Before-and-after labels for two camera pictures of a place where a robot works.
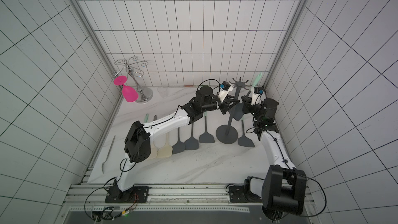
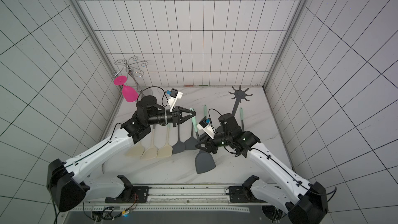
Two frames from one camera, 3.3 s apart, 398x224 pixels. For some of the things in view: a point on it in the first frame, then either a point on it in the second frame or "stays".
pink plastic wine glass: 129,93 stays
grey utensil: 193,143 stays
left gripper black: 226,106 to 178,115
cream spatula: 166,150 stays
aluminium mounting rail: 92,198 stays
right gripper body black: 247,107 to 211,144
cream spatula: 154,150 stays
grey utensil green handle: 180,146 stays
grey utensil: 239,108 to 204,162
